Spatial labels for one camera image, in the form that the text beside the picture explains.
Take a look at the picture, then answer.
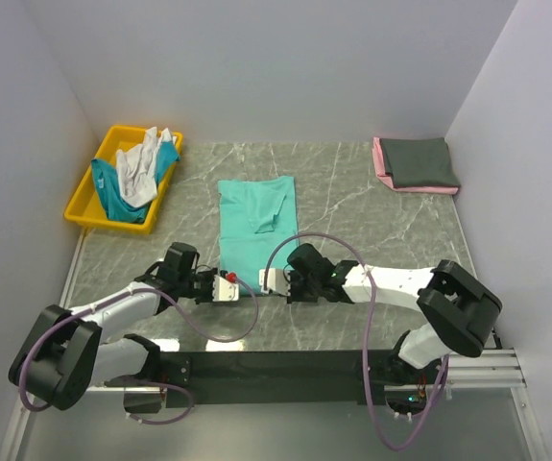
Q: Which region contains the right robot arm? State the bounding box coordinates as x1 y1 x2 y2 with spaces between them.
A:
287 243 503 385

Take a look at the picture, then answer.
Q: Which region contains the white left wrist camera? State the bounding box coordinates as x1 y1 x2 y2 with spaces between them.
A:
212 274 239 303

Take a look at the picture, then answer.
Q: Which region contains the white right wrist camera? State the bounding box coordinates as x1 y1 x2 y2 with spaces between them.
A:
259 268 291 297

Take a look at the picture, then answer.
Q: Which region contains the yellow plastic bin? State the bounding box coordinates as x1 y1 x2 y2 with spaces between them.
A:
64 125 178 234

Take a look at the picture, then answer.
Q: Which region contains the mint green polo shirt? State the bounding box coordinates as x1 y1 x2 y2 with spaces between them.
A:
218 176 299 294

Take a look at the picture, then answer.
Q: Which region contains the folded dark grey t shirt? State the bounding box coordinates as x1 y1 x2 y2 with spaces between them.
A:
379 137 461 188

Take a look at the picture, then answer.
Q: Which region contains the teal t shirt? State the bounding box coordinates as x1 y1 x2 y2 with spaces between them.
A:
90 138 181 225

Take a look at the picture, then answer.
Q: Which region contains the white t shirt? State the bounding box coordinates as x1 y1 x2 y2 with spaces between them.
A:
115 127 180 208

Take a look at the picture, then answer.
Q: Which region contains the folded pink t shirt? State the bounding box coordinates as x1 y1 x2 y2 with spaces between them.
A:
372 137 461 195

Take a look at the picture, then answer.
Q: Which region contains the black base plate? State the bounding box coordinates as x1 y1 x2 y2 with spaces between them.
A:
102 349 447 415

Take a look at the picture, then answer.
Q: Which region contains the aluminium frame rail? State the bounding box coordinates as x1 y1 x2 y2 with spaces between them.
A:
0 232 525 460

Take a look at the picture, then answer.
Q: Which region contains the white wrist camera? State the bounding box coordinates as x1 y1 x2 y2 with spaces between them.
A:
212 274 239 303
259 268 291 297

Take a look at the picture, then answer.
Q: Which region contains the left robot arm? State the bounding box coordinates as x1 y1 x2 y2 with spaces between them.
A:
9 242 236 412

